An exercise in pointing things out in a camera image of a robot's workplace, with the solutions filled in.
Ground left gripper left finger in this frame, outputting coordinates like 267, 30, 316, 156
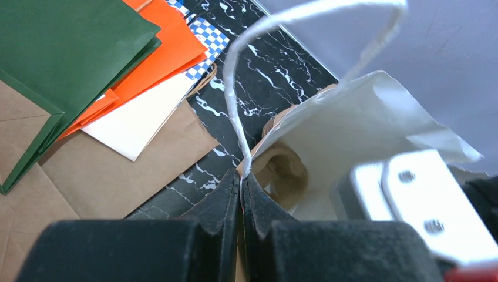
16, 169, 240, 281

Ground tan paper bag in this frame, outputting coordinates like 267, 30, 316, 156
223, 1, 482, 220

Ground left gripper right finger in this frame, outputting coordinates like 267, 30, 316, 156
241, 174, 443, 281

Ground brown kraft paper bag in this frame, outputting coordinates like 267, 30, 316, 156
1, 101, 218, 281

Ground dark green paper bag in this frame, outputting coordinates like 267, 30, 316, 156
1, 1, 161, 194

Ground orange paper bag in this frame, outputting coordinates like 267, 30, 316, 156
59, 1, 207, 139

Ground cardboard two-cup carrier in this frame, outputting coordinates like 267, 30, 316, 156
261, 83, 337, 138

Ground white paper bag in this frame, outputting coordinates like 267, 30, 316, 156
82, 72, 203, 162

